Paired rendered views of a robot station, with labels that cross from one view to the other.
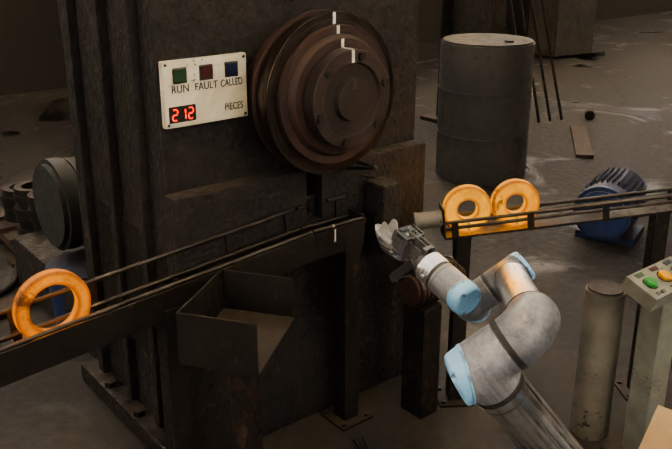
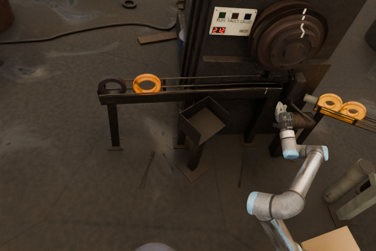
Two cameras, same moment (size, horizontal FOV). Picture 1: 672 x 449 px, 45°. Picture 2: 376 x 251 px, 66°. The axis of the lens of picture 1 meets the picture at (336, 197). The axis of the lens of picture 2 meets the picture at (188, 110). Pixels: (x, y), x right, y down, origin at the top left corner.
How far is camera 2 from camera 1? 86 cm
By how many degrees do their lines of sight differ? 36
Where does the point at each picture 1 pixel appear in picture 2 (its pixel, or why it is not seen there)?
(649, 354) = (365, 199)
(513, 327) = (276, 207)
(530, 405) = (272, 226)
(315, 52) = (285, 27)
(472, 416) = (290, 166)
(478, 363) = (257, 208)
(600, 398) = (338, 194)
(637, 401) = (349, 206)
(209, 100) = (233, 27)
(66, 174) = not seen: hidden behind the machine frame
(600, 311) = (356, 173)
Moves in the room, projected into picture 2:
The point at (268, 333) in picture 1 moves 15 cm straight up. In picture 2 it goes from (212, 128) to (217, 114)
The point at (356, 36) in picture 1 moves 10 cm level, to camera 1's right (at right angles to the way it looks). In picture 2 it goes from (311, 22) to (329, 29)
